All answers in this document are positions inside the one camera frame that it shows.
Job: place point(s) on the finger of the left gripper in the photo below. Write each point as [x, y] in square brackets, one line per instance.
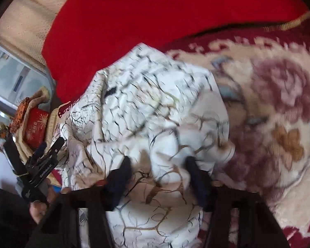
[54, 149]

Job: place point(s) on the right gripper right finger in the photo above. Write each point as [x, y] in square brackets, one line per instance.
[200, 184]

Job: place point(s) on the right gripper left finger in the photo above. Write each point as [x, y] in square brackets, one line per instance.
[116, 184]

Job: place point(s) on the white crackle-pattern quilt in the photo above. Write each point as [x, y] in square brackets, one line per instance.
[156, 111]

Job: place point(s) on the person's left hand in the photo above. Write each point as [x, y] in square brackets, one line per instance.
[38, 209]

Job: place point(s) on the red gift box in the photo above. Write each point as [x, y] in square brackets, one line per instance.
[36, 127]

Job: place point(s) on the white cabinet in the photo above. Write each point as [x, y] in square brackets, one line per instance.
[18, 79]

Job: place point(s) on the floral plush blanket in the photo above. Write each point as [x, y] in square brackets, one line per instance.
[263, 74]

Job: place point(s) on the beige dotted curtain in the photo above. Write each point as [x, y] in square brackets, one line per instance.
[24, 27]

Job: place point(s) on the red duvet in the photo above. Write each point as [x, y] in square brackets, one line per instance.
[88, 35]

